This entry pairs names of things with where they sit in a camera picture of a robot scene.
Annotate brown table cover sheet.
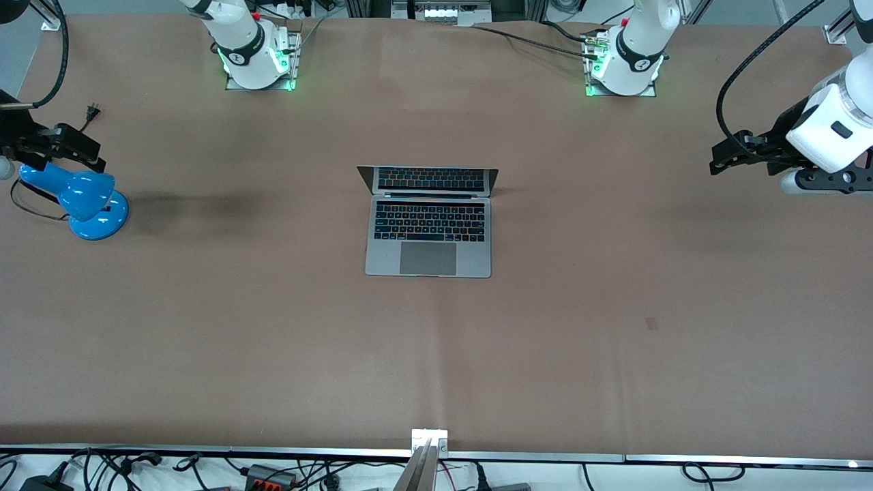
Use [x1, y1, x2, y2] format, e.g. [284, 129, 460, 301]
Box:
[0, 14, 873, 459]

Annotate thick black braided cable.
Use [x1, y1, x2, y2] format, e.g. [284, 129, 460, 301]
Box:
[471, 25, 601, 61]

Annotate black power adapter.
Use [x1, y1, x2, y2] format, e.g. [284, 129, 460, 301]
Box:
[19, 462, 74, 491]

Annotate grey laptop computer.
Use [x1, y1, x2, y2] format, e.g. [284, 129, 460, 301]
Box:
[357, 165, 499, 279]

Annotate grey power strip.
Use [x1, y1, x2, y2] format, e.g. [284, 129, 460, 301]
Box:
[391, 0, 493, 27]

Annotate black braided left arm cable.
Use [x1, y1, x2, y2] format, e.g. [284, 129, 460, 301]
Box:
[715, 0, 826, 147]

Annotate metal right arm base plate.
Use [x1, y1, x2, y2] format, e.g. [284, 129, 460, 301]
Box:
[225, 27, 302, 91]

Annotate black looped floor cable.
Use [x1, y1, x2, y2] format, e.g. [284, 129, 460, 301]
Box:
[682, 462, 745, 483]

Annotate aluminium camera post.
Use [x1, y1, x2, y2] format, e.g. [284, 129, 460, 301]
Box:
[392, 440, 439, 491]

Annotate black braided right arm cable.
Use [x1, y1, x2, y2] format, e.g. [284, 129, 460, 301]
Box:
[0, 0, 70, 110]

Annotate grey orange connector box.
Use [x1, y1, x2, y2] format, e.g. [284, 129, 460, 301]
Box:
[244, 464, 299, 489]

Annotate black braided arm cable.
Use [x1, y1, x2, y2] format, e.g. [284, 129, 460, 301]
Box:
[0, 0, 70, 110]
[715, 0, 826, 147]

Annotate white metal bracket plate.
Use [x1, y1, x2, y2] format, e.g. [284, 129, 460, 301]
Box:
[411, 428, 449, 456]

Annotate black lamp power cord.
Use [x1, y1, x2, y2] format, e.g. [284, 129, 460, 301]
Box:
[9, 102, 103, 222]

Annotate black base power cable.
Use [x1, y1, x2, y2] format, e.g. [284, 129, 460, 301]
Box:
[542, 20, 604, 45]

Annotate aluminium frame post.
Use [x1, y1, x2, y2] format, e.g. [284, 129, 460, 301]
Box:
[491, 0, 546, 23]
[344, 0, 393, 20]

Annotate silver table edge rail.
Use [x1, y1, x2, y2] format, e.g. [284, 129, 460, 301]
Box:
[0, 445, 873, 470]

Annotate aluminium corner strut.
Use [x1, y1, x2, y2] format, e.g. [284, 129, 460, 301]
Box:
[31, 0, 65, 31]
[822, 8, 855, 45]

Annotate grey base cable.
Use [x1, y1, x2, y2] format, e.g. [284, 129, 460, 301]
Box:
[297, 15, 329, 54]

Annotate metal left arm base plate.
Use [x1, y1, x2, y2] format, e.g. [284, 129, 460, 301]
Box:
[585, 29, 659, 98]

